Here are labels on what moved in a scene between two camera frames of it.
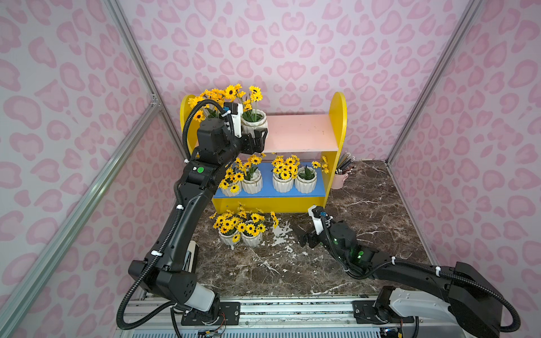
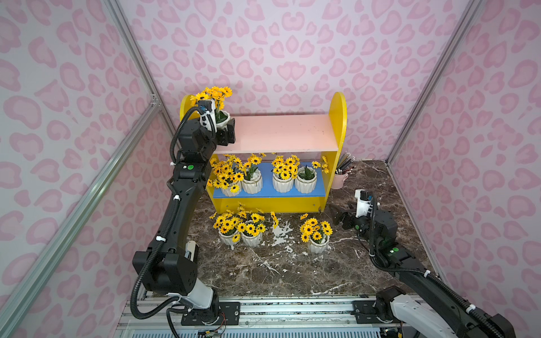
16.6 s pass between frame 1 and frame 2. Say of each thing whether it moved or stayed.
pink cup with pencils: stayed
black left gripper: moved
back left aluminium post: stayed
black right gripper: moved
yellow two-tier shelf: stayed
